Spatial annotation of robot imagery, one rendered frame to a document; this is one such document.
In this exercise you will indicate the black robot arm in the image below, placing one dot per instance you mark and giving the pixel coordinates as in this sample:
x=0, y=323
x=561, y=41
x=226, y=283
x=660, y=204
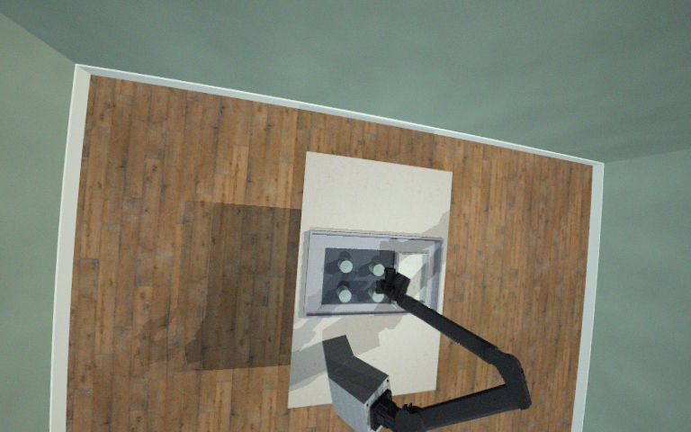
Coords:
x=512, y=395

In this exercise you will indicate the clear glass jar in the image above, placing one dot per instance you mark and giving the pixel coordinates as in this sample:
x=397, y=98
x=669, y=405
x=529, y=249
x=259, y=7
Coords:
x=376, y=268
x=344, y=294
x=376, y=297
x=345, y=265

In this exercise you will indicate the white shallow tray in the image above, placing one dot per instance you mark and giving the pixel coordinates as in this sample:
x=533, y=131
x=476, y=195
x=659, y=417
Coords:
x=415, y=266

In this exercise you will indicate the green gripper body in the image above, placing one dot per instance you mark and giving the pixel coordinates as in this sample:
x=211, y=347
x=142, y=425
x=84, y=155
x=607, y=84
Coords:
x=378, y=289

